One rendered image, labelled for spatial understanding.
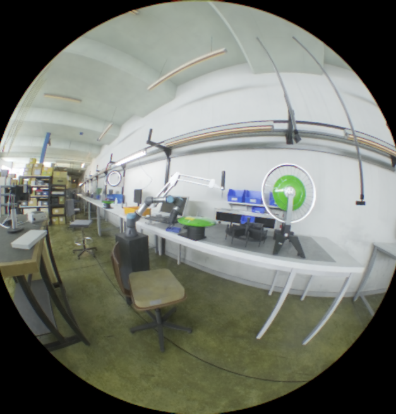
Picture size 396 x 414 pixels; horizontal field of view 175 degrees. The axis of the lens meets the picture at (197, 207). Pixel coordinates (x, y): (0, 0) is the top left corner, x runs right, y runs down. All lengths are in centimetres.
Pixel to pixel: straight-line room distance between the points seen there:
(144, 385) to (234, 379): 64
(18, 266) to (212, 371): 131
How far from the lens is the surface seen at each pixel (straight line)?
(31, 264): 69
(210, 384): 127
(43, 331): 141
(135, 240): 120
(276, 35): 267
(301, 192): 121
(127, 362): 135
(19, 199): 121
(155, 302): 90
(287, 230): 112
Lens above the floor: 125
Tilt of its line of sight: 4 degrees down
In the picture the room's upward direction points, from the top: 4 degrees clockwise
